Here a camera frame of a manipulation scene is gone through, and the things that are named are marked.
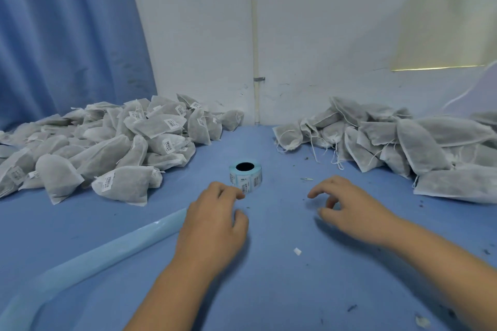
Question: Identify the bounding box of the person's left hand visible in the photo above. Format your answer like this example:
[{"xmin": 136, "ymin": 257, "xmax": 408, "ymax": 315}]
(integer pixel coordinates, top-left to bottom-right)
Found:
[{"xmin": 174, "ymin": 182, "xmax": 250, "ymax": 277}]

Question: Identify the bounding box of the person's right hand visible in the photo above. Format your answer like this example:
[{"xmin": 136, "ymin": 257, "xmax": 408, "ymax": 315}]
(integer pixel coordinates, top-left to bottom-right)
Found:
[{"xmin": 306, "ymin": 175, "xmax": 406, "ymax": 250}]

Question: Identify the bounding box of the blue label roll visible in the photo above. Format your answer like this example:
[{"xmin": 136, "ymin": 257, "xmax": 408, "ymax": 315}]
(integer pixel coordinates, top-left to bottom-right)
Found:
[{"xmin": 0, "ymin": 160, "xmax": 264, "ymax": 331}]

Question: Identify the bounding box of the pile of unlabelled herb bags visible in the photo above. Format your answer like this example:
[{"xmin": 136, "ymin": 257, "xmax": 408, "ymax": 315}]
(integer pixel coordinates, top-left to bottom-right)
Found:
[{"xmin": 272, "ymin": 96, "xmax": 497, "ymax": 205}]

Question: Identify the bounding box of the pile of labelled herb bags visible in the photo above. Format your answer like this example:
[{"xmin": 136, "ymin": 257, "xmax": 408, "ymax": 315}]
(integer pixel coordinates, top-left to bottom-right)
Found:
[{"xmin": 0, "ymin": 93, "xmax": 245, "ymax": 207}]

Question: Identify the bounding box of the person's right forearm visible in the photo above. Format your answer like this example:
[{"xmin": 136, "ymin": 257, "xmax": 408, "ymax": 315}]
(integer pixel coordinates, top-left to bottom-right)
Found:
[{"xmin": 384, "ymin": 218, "xmax": 497, "ymax": 331}]

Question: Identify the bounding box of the person's left forearm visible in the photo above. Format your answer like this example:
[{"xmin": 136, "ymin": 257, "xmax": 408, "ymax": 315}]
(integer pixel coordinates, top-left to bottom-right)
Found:
[{"xmin": 124, "ymin": 257, "xmax": 226, "ymax": 331}]

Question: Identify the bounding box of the white curved board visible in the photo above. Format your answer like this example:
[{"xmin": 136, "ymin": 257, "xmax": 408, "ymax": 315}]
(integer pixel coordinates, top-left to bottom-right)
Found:
[{"xmin": 443, "ymin": 61, "xmax": 497, "ymax": 118}]

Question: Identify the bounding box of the blue curtain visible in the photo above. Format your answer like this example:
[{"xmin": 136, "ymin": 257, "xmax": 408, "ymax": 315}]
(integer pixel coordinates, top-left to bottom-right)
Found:
[{"xmin": 0, "ymin": 0, "xmax": 158, "ymax": 131}]

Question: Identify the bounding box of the white wall pipe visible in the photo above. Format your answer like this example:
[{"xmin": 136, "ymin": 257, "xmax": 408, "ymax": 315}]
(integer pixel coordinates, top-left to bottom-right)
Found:
[{"xmin": 248, "ymin": 0, "xmax": 259, "ymax": 126}]

